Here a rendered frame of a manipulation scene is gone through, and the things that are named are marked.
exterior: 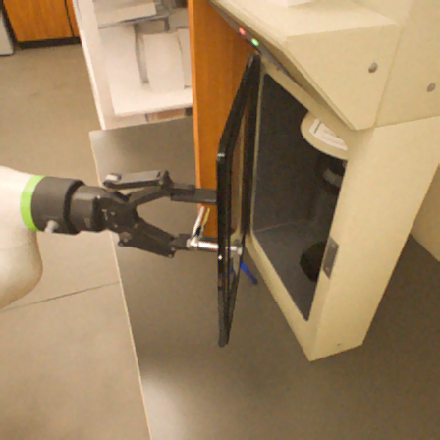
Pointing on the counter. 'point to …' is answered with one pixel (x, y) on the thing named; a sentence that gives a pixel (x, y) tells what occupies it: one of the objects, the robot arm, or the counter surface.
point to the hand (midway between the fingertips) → (203, 220)
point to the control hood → (326, 50)
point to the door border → (226, 199)
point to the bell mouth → (323, 137)
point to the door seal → (231, 195)
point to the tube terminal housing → (370, 185)
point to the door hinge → (253, 136)
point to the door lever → (201, 233)
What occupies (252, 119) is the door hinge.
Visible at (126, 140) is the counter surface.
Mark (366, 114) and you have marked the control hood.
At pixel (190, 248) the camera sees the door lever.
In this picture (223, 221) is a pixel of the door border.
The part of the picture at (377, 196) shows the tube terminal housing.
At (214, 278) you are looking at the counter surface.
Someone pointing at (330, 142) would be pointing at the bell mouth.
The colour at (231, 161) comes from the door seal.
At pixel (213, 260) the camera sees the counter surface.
